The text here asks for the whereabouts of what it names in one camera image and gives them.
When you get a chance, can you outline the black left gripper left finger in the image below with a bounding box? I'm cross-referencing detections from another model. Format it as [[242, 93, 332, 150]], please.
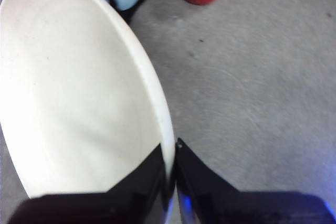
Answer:
[[7, 143, 169, 224]]

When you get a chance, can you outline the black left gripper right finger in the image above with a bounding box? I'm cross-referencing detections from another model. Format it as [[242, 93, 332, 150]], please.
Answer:
[[175, 137, 336, 224]]

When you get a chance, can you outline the cream yellow round plate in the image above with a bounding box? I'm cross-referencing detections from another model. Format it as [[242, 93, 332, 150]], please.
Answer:
[[0, 0, 176, 200]]

